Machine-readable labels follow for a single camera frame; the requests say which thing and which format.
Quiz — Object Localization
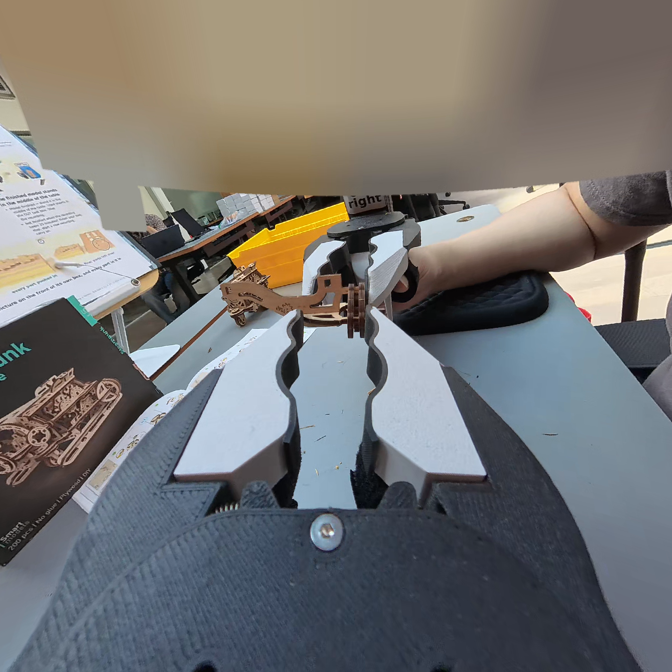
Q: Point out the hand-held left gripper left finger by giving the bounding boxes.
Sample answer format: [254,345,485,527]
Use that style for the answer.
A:
[172,310,304,484]

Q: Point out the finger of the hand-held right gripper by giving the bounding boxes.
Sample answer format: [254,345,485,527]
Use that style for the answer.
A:
[366,230,412,308]
[302,238,350,316]

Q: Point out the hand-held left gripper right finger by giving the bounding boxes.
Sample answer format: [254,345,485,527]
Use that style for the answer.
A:
[361,307,489,499]

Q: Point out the wooden model arm with gears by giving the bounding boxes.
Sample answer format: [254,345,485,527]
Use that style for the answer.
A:
[220,273,368,339]

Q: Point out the person's right forearm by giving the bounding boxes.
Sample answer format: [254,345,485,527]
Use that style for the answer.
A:
[450,170,672,288]

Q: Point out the assembled wooden gear model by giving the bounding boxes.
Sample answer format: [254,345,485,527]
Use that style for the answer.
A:
[231,261,271,327]

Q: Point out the black model kit box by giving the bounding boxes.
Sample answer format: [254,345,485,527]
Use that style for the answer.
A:
[0,296,163,567]

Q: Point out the person's right hand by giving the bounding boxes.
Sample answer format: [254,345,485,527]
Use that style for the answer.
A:
[395,243,453,296]

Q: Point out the yellow plastic bin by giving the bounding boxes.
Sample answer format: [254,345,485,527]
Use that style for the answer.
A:
[227,202,350,289]

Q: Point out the stack of white boxes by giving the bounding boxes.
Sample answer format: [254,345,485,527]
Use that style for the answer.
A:
[216,193,276,215]

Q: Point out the black quilted wrist rest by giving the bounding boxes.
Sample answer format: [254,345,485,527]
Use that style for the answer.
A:
[394,270,550,337]

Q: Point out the white rounded board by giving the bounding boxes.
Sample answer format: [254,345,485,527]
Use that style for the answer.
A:
[128,344,182,380]

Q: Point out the wooden background desk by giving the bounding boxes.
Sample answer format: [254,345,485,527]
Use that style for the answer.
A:
[157,195,297,263]

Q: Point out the assembly instruction booklet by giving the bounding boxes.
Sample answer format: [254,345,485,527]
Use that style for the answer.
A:
[71,328,287,515]

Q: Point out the printed instruction poster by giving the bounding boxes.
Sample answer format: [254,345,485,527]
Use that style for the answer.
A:
[0,123,158,326]

